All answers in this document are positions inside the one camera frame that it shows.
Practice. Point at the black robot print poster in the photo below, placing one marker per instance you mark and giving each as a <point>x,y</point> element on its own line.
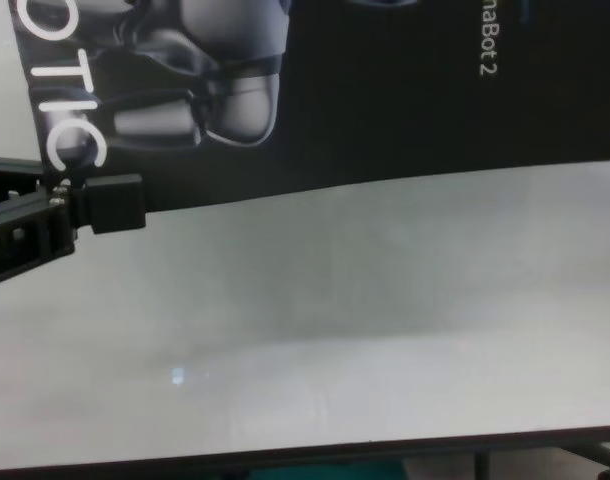
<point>385,100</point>

